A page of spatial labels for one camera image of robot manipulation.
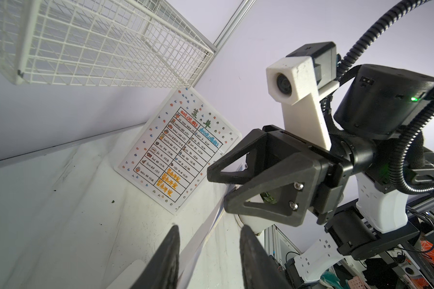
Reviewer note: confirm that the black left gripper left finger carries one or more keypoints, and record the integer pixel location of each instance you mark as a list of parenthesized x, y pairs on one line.
[(162, 270)]

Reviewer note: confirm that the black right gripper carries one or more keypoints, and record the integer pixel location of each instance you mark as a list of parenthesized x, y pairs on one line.
[(318, 173)]

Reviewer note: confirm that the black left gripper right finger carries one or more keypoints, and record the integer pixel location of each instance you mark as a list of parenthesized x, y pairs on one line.
[(259, 271)]

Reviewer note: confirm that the large dim sum menu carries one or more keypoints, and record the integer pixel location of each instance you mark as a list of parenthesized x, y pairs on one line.
[(191, 252)]

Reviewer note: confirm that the large white board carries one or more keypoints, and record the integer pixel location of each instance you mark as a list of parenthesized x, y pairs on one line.
[(126, 279), (177, 148)]

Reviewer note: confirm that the large white board front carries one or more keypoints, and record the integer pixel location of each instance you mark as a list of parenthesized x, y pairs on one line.
[(177, 148)]

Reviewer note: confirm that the dotted table price menu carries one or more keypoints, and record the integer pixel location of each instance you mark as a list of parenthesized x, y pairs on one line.
[(177, 148)]

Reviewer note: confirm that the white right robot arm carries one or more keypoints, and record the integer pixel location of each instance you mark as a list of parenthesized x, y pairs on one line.
[(351, 152)]

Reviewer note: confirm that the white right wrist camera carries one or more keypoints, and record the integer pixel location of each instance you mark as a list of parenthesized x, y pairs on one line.
[(299, 81)]

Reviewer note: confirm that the white wire wall basket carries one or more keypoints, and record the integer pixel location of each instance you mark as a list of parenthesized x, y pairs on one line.
[(99, 43)]

